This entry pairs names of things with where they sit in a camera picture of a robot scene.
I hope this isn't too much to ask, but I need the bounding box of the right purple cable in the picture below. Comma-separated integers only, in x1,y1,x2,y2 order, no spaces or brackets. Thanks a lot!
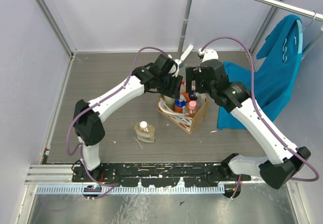
201,36,320,199

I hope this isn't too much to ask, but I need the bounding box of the teal blue t-shirt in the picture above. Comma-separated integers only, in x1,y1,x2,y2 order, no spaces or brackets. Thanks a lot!
224,15,302,121

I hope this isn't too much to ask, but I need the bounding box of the orange pump bottle lying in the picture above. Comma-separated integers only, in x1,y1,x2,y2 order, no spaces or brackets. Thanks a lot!
182,90,197,102

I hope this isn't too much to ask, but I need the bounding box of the green bottle white cap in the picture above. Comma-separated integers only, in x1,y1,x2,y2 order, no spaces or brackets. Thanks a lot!
163,95,175,111

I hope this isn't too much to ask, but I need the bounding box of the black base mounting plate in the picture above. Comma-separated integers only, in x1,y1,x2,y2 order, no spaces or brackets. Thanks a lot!
72,161,252,187

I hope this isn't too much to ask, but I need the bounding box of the white slotted cable duct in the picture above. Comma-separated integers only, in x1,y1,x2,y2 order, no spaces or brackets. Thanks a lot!
36,184,225,195

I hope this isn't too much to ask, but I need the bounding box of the orange bottle blue pump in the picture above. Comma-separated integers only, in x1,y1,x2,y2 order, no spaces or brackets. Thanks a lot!
174,94,186,114

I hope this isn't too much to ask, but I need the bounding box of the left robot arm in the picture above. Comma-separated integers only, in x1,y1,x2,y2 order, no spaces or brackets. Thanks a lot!
72,53,183,182

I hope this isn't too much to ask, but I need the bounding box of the white rack base foot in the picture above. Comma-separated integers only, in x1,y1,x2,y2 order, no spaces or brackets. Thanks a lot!
175,44,194,69

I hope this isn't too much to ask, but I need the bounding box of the purple cable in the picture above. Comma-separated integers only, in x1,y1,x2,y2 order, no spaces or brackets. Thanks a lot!
66,46,172,199
201,36,320,199

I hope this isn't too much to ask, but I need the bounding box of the pink cap peach bottle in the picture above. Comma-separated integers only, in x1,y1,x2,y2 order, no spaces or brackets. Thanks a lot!
185,100,198,118

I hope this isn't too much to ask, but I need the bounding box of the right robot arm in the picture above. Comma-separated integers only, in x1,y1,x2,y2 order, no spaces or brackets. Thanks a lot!
186,59,311,189

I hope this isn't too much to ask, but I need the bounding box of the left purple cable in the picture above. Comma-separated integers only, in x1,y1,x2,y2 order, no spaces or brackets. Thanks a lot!
66,46,172,199

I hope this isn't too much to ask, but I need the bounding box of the metal clothes rack pole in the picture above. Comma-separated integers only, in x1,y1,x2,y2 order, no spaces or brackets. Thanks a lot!
177,0,193,60

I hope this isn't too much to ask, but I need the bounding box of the horizontal metal rack bar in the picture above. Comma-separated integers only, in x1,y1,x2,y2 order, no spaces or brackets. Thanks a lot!
254,0,322,22

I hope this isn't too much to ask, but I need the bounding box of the light blue clothes hanger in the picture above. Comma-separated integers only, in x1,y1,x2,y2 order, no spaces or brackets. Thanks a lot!
294,18,303,54

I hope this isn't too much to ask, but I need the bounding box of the clear yellowish soap bottle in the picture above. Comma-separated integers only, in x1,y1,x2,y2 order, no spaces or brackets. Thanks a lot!
134,121,155,143

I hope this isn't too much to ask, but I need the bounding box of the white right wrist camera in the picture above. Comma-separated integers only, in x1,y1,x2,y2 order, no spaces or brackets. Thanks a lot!
198,48,219,63

